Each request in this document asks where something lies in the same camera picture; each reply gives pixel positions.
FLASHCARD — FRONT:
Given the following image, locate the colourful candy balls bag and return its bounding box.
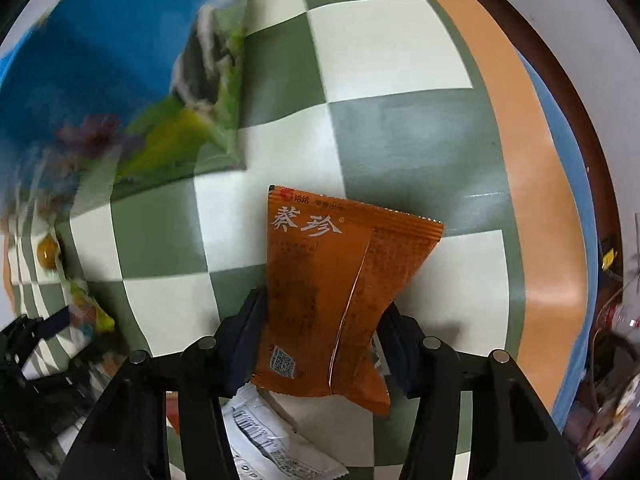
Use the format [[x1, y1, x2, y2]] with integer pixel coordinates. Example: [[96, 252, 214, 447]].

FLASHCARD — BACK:
[[67, 282, 115, 347]]

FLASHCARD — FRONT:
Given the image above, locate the orange jelly cup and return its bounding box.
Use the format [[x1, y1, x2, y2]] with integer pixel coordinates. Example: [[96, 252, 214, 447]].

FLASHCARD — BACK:
[[36, 231, 62, 272]]

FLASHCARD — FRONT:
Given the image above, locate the orange pastry snack pack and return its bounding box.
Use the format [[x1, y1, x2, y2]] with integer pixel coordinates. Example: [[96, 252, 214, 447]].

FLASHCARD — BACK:
[[252, 185, 444, 416]]

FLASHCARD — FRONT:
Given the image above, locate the white grey snack pack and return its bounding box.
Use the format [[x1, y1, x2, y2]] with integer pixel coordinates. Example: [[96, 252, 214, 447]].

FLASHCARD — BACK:
[[222, 384, 348, 480]]

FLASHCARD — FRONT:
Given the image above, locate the green white checkered mat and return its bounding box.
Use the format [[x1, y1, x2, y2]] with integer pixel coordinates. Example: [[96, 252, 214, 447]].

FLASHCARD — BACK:
[[0, 0, 589, 480]]

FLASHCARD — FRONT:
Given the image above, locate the cardboard milk box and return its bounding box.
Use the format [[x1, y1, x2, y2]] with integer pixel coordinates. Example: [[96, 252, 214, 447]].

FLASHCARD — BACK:
[[1, 0, 248, 219]]

